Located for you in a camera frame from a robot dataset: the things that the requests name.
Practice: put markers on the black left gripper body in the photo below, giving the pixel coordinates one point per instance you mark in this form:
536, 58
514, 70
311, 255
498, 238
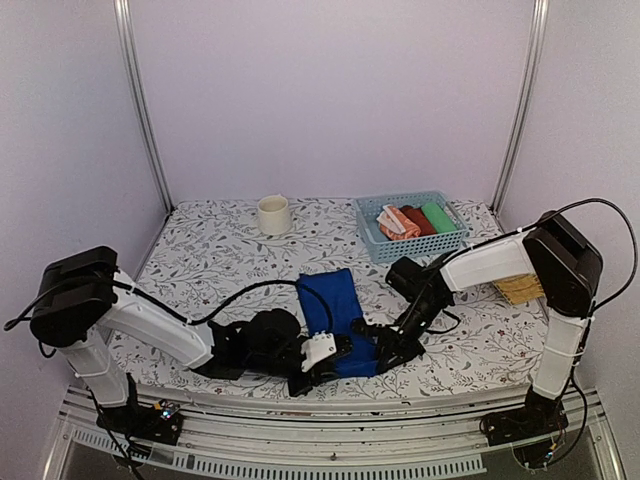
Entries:
264, 365

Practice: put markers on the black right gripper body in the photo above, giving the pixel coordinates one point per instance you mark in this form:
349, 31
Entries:
428, 311

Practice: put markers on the light blue plastic basket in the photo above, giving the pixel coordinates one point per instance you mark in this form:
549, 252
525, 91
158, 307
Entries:
383, 250

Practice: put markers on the blue towel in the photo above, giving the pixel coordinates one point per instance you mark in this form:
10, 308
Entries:
329, 303

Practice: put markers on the orange bunny pattern towel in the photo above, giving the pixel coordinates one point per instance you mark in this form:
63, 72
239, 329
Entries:
395, 225

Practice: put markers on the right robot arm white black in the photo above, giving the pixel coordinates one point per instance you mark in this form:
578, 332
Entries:
551, 259

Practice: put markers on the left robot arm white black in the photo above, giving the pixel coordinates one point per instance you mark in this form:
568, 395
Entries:
81, 292

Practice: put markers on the green rolled towel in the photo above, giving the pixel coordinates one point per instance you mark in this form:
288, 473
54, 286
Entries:
438, 218

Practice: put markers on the yellow bamboo tray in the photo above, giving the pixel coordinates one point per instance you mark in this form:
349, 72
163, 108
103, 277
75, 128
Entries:
520, 289

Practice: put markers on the cream ceramic cup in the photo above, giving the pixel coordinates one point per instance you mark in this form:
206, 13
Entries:
274, 215

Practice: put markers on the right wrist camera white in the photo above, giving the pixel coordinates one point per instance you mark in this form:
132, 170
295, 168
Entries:
376, 333

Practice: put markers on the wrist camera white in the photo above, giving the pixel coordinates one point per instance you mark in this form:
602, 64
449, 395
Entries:
376, 333
318, 348

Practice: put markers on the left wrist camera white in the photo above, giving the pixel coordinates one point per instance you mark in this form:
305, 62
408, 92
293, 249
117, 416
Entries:
318, 348

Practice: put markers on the front aluminium rail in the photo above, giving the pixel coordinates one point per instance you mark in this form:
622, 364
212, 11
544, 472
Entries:
231, 437

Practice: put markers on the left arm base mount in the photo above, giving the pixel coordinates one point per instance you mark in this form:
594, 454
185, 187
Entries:
160, 423

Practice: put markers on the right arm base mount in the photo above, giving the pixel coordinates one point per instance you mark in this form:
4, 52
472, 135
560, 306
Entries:
538, 416

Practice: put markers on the right aluminium frame post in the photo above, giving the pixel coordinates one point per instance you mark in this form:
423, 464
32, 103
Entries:
531, 66

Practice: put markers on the aluminium frame post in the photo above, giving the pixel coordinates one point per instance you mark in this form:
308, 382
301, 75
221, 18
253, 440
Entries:
531, 66
124, 25

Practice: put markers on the left aluminium frame post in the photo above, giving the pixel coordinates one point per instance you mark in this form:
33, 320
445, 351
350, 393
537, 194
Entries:
124, 25

